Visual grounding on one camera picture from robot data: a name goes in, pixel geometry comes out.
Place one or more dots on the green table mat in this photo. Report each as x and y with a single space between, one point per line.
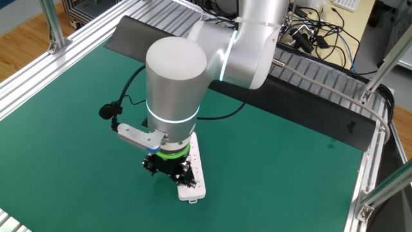
80 180

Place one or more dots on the short aluminium rail piece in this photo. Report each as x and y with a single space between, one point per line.
13 222

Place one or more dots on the white four-socket power strip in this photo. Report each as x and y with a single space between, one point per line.
193 193

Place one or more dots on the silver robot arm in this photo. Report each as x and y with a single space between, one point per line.
174 83

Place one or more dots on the beige desk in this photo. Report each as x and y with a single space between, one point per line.
351 25

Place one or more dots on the white keyboard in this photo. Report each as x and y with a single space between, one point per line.
346 4

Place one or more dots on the black foam microphone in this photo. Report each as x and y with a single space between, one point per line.
106 111

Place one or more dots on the black table mat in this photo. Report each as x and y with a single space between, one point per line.
289 103

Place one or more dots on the black cylindrical device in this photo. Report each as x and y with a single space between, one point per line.
302 42

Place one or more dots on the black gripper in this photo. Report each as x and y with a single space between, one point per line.
167 167

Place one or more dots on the ribbed aluminium table deck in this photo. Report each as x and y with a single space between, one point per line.
322 72

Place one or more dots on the narrow aluminium frame rail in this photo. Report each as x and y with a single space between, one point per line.
363 180

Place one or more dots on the black power adapter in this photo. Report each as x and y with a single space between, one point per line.
322 42

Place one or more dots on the white zip tie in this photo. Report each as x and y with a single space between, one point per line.
257 23

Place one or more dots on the wide aluminium frame rail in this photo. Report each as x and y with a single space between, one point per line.
64 54

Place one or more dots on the aluminium frame post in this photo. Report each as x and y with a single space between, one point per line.
386 61
51 22
386 190

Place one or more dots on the black and yellow striped frame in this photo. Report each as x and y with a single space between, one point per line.
75 14

